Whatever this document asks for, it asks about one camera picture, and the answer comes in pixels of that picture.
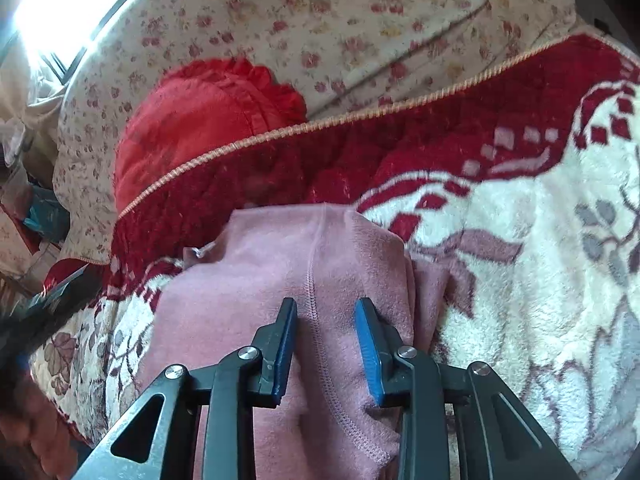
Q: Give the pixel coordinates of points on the person's left hand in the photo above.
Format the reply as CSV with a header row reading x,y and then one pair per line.
x,y
30,425

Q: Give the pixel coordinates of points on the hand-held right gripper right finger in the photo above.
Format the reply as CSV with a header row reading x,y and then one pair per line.
x,y
367,350

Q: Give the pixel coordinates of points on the red and white floral blanket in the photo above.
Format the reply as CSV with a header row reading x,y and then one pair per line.
x,y
525,270

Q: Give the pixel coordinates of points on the beige floral quilt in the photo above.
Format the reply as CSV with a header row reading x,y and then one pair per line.
x,y
300,10

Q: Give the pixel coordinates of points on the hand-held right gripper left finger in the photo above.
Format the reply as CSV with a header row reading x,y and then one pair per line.
x,y
285,355

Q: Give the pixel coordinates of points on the red ruffled pillow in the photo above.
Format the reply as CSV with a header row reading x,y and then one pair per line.
x,y
190,120

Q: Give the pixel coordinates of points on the beige cloth pile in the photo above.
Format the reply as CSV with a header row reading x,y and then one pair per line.
x,y
25,100

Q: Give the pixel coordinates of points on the teal cloth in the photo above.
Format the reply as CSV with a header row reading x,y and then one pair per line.
x,y
47,220

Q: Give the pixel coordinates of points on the pink fleece garment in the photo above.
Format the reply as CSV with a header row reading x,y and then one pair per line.
x,y
260,270

